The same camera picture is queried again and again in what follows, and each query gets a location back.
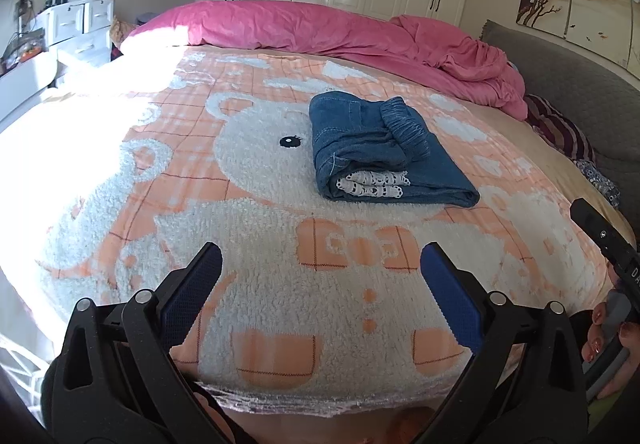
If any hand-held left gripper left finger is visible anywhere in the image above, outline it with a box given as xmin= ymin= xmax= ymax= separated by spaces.
xmin=42 ymin=241 xmax=241 ymax=444

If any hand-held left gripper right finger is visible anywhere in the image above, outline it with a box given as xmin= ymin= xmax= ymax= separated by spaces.
xmin=415 ymin=241 xmax=593 ymax=444

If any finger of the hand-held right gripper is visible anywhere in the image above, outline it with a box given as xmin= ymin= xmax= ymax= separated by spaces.
xmin=570 ymin=197 xmax=627 ymax=258

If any blue denim pants lace trim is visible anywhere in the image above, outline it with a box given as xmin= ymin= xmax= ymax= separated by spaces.
xmin=308 ymin=92 xmax=481 ymax=209

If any person's right hand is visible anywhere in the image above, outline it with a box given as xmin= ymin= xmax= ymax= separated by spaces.
xmin=581 ymin=302 xmax=640 ymax=400

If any floral patterned pillow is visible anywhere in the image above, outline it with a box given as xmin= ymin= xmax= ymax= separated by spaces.
xmin=575 ymin=159 xmax=623 ymax=209

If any beige bedsheet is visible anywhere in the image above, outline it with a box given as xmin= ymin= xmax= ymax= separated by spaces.
xmin=0 ymin=51 xmax=638 ymax=325

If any purple striped pillow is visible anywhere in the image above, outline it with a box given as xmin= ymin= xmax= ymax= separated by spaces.
xmin=524 ymin=94 xmax=596 ymax=162

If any orange printed fleece blanket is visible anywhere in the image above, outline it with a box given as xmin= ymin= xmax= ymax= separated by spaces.
xmin=35 ymin=48 xmax=613 ymax=417

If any grey padded headboard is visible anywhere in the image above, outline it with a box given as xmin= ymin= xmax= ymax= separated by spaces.
xmin=480 ymin=20 xmax=640 ymax=245

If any white desk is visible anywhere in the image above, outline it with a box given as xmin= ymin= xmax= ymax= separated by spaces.
xmin=0 ymin=51 xmax=58 ymax=127

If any pink duvet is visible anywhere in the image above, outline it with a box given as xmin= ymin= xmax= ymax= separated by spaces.
xmin=120 ymin=0 xmax=530 ymax=121

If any white drawer cabinet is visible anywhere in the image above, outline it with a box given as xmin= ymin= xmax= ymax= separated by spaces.
xmin=47 ymin=0 xmax=115 ymax=67

